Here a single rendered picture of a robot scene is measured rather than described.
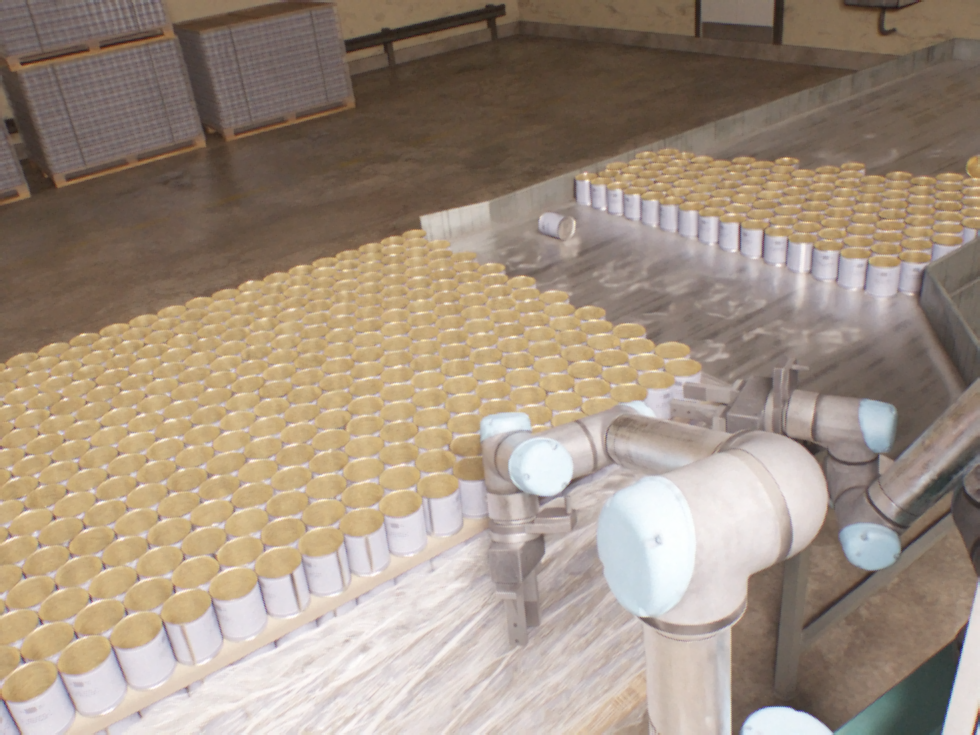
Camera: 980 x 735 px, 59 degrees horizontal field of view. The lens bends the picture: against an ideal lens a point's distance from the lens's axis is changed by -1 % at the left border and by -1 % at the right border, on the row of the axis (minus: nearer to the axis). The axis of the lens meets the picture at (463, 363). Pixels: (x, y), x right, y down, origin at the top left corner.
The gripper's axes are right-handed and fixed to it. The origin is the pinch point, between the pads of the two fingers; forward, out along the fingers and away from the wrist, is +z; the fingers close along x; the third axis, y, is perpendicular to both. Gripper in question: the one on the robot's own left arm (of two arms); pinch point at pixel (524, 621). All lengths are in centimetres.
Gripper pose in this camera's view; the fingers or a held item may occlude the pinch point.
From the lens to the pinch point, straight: 137.1
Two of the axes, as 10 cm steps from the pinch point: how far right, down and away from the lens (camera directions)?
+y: -9.3, 0.7, 3.5
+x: -3.4, 1.1, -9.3
